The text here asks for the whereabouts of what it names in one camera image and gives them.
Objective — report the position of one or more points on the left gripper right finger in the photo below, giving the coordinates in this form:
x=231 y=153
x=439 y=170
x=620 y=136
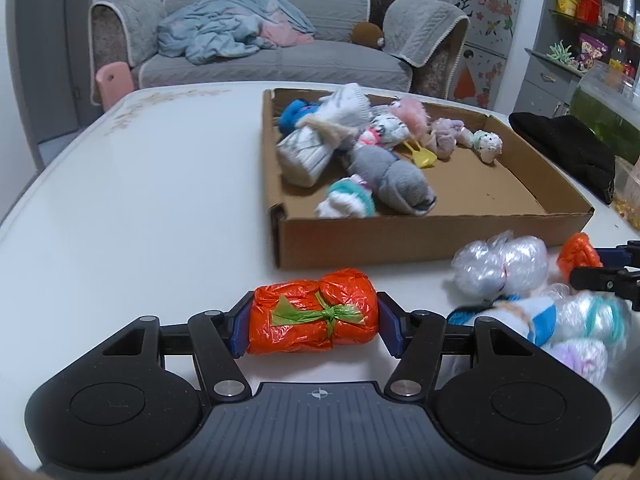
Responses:
x=415 y=339

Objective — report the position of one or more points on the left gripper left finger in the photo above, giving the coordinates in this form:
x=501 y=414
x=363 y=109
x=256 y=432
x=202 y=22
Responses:
x=218 y=339

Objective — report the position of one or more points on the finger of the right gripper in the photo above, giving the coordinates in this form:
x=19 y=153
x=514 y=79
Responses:
x=622 y=255
x=622 y=283

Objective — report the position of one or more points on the orange plastic bag bundle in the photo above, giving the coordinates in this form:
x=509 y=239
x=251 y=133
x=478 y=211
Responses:
x=313 y=316

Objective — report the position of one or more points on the purple-banded bubble wrap bundle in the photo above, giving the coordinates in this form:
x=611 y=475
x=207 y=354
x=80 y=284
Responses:
x=586 y=357

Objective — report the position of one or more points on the white mesh sock bundle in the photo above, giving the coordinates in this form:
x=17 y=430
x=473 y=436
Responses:
x=303 y=155

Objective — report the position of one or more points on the white green-print sock bundle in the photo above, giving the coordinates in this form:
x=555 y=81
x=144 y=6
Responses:
x=385 y=130

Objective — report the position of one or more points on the pink fluffy bird toy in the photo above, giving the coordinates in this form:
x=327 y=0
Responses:
x=414 y=115

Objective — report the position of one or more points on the teal-banded plastic bundle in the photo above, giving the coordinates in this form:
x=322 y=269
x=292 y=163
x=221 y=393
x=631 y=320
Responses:
x=593 y=315

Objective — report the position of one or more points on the blue white sock bundle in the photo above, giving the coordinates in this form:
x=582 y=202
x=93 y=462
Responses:
x=532 y=318

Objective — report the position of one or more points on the clear plastic wrapped bundle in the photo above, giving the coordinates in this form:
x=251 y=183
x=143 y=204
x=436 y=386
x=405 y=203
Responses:
x=504 y=265

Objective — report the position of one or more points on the black knit hat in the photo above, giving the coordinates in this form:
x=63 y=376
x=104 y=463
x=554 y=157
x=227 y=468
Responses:
x=572 y=146

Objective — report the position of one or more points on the grey sock bundle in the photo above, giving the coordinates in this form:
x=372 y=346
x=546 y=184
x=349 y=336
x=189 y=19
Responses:
x=396 y=183

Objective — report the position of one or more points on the teal pink white sock bundle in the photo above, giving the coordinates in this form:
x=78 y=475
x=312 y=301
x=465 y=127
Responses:
x=350 y=197

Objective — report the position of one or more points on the glass fish tank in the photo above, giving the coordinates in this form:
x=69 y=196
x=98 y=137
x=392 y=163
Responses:
x=607 y=102

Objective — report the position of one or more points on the brown cardboard box tray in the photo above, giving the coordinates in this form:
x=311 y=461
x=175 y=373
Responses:
x=520 y=192

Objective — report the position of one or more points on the white spotted sock bundle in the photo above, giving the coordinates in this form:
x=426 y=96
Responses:
x=487 y=145

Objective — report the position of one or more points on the yellow plastic toy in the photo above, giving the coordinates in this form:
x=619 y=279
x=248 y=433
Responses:
x=421 y=157

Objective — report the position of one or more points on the pastel knit bundle in bag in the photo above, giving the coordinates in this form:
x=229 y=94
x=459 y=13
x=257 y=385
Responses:
x=443 y=137

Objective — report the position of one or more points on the blue knit sock bundle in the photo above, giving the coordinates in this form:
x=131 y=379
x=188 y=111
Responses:
x=292 y=113

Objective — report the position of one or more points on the grey storage cabinet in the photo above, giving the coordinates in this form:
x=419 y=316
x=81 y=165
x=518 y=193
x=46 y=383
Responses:
x=548 y=86

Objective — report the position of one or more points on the pink plastic chair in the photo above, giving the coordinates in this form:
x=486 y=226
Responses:
x=114 y=81

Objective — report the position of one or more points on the decorated refrigerator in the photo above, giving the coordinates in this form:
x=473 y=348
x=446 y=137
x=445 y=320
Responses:
x=486 y=50

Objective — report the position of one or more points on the grey fabric sofa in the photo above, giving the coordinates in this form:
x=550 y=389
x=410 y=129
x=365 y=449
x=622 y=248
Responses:
x=400 y=45

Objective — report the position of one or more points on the brown plush toy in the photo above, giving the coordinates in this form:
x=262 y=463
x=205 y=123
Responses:
x=366 y=34

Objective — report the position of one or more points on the light blue crumpled blanket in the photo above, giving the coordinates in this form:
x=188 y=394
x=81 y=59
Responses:
x=206 y=31

